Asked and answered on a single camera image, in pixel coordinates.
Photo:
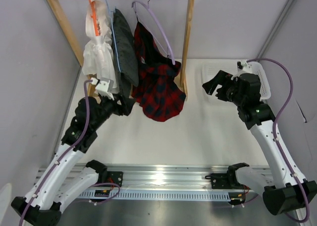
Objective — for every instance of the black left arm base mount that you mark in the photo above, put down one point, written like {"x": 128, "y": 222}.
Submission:
{"x": 115, "y": 177}

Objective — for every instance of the dark grey dotted skirt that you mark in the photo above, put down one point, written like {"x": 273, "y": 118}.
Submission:
{"x": 125, "y": 61}

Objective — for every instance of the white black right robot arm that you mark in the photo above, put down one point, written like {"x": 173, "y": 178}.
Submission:
{"x": 288, "y": 189}

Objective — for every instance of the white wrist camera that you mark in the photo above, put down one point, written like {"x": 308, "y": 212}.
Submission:
{"x": 243, "y": 67}
{"x": 103, "y": 87}

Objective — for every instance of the white ruffled dress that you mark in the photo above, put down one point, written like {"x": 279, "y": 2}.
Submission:
{"x": 98, "y": 52}

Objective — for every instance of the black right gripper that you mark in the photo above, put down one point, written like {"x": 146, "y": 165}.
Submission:
{"x": 223, "y": 78}

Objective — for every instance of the light blue wire hanger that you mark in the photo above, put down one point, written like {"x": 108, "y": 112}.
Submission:
{"x": 110, "y": 13}

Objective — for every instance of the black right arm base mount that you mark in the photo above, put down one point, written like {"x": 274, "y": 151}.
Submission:
{"x": 224, "y": 181}

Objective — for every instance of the red black plaid garment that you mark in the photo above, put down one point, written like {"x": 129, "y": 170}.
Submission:
{"x": 157, "y": 93}

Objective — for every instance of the white perforated plastic basket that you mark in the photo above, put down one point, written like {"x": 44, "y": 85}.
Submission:
{"x": 211, "y": 68}

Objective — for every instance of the white slotted cable duct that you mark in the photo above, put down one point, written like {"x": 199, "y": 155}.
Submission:
{"x": 157, "y": 195}

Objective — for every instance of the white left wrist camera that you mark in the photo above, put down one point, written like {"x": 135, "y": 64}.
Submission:
{"x": 103, "y": 87}

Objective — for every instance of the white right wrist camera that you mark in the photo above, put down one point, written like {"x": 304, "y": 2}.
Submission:
{"x": 243, "y": 67}

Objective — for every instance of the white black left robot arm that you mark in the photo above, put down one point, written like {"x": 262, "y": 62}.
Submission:
{"x": 44, "y": 204}

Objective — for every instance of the orange plastic hanger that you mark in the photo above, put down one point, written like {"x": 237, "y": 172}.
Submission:
{"x": 96, "y": 26}

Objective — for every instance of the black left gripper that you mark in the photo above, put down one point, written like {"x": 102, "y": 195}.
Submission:
{"x": 126, "y": 106}

